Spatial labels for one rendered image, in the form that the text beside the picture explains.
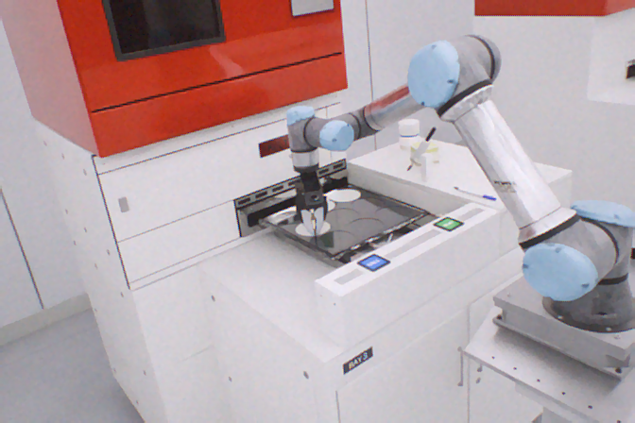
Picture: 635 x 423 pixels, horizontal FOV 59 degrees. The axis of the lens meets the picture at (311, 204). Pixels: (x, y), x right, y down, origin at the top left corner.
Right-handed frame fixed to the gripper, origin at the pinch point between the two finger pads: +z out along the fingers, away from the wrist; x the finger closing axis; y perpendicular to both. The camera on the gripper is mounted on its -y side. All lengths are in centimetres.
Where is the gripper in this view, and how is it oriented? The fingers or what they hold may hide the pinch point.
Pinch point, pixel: (315, 232)
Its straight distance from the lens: 156.7
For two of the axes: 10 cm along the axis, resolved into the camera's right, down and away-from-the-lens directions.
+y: -1.3, -3.9, 9.1
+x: -9.9, 1.5, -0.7
